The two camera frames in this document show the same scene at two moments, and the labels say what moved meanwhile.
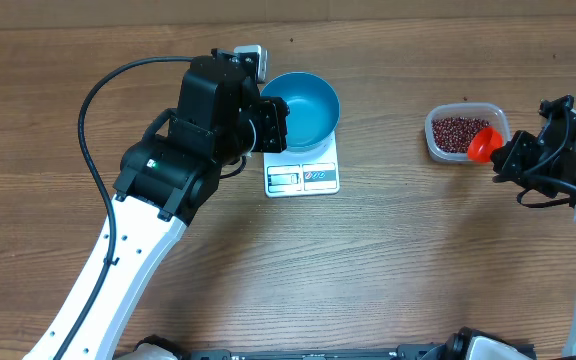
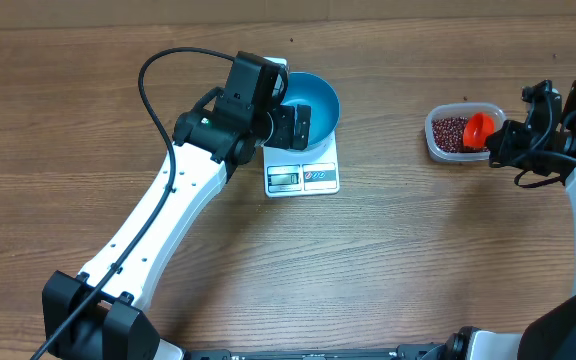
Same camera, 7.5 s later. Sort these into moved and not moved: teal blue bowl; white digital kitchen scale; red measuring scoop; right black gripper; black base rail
Moved: red measuring scoop; right black gripper
Not moved: teal blue bowl; black base rail; white digital kitchen scale
